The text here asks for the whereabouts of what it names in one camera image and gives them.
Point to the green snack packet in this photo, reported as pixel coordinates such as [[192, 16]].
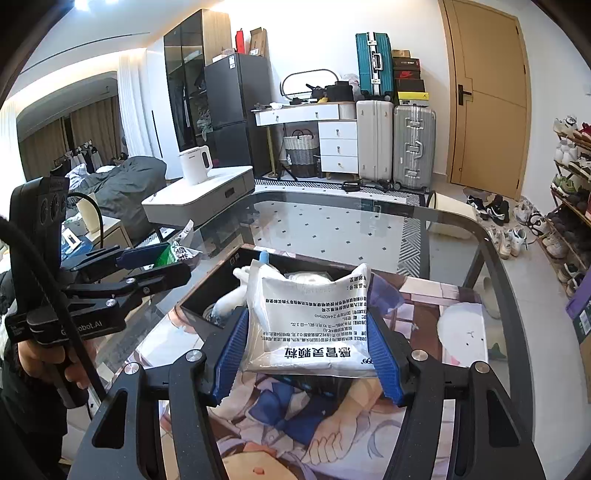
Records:
[[179, 249]]

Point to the silver suitcase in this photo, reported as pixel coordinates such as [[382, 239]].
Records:
[[414, 147]]

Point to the grey bean bag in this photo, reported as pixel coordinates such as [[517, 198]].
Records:
[[120, 191]]

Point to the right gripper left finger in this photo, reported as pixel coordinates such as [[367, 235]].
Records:
[[123, 439]]

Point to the cream cylindrical cup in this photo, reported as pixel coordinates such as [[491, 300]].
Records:
[[89, 213]]

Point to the white electric kettle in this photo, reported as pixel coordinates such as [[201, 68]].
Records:
[[195, 164]]

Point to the woven laundry basket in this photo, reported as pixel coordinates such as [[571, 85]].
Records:
[[303, 153]]

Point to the white vanity desk with drawers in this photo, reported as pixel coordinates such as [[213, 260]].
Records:
[[333, 125]]

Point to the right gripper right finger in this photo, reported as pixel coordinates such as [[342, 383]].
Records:
[[489, 439]]

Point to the stacked shoe boxes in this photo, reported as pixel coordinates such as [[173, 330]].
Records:
[[410, 85]]

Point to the overturned beige waste bin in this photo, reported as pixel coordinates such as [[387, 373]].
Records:
[[444, 203]]

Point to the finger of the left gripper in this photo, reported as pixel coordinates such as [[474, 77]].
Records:
[[138, 257], [123, 296]]

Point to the black refrigerator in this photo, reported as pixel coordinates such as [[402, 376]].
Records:
[[235, 85]]

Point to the brown cardboard box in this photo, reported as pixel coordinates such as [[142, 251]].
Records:
[[582, 328]]

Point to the white side table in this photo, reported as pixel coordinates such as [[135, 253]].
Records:
[[180, 202]]

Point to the wooden door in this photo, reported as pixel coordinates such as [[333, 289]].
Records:
[[490, 98]]

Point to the wooden shoe rack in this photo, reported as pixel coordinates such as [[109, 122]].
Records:
[[567, 244]]

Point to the white plush toy blue horn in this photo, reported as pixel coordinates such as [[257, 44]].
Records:
[[249, 292]]

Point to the teal suitcase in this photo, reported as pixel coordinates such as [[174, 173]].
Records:
[[375, 63]]

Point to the dark glass cabinet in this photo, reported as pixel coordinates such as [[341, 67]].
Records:
[[188, 49]]

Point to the white medicine sachet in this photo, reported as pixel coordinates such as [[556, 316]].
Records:
[[317, 330]]

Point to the white suitcase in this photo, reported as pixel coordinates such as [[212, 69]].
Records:
[[375, 127]]

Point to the oval vanity mirror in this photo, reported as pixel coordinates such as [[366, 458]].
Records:
[[307, 84]]

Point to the person left hand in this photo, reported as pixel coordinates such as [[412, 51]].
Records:
[[36, 360]]

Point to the wooden low cabinet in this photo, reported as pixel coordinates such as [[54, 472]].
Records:
[[83, 241]]

